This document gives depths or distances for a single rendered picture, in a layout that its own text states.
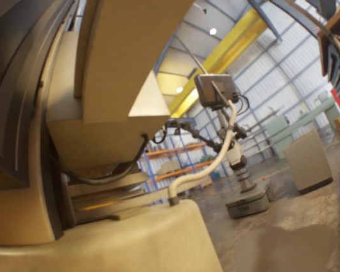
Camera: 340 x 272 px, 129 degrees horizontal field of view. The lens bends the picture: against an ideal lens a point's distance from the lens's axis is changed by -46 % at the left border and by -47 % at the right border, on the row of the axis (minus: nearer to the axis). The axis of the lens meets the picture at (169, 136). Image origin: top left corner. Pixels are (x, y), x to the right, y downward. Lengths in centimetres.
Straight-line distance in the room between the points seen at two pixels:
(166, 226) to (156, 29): 51
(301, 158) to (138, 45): 165
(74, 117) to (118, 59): 35
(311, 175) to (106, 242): 172
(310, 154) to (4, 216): 200
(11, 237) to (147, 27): 68
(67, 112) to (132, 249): 58
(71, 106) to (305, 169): 191
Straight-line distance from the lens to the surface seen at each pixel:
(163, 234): 42
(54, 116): 70
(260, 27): 933
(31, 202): 50
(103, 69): 45
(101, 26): 38
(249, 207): 188
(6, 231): 56
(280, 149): 596
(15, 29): 37
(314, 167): 174
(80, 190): 151
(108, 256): 38
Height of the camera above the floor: 67
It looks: 19 degrees up
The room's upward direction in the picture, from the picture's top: 21 degrees counter-clockwise
